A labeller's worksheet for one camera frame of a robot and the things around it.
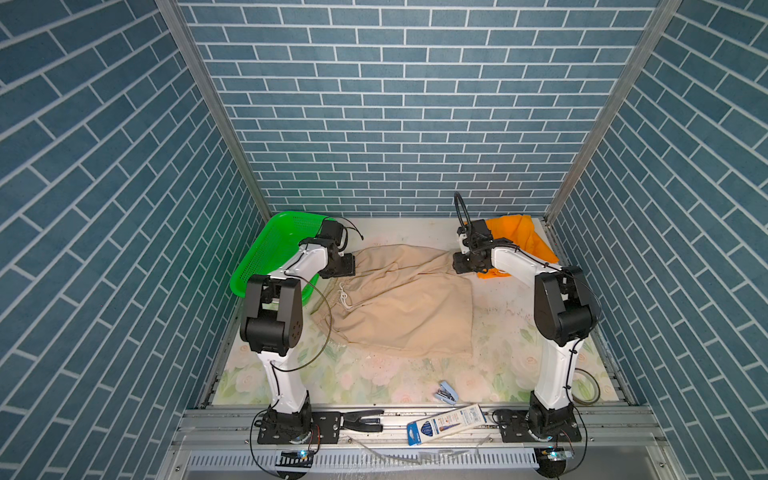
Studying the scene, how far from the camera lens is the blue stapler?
786 mm

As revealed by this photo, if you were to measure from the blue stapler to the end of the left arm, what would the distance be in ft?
1.34

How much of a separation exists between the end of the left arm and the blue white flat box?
0.45 m

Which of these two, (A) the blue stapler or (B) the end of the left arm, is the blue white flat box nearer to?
(A) the blue stapler

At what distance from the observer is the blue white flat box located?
2.41ft

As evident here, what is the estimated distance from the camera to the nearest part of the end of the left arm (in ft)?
2.44

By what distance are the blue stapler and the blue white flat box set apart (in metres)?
0.03
